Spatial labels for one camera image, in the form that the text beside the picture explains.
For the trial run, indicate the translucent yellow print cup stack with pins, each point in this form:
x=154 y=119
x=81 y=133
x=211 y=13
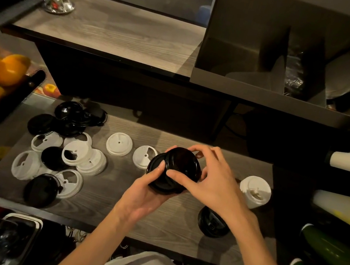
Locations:
x=343 y=211

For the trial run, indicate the clear plastic bag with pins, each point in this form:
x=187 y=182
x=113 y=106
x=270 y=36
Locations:
x=294 y=77

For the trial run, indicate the dark metal organizer box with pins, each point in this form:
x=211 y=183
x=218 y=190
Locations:
x=236 y=91

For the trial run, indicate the stack of white lids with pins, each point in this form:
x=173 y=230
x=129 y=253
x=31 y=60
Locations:
x=256 y=190

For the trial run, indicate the person's left hand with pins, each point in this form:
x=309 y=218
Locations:
x=135 y=201

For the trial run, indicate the black left shoe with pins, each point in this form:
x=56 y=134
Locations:
x=120 y=252

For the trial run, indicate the person's left forearm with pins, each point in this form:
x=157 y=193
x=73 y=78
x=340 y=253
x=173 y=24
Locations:
x=86 y=250

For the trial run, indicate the blue stool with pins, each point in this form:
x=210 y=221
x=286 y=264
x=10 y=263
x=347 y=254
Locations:
x=204 y=14

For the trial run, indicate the person's right hand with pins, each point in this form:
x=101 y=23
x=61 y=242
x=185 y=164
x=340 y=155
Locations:
x=221 y=193

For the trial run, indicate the pile of mixed cup lids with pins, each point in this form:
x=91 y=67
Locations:
x=57 y=150

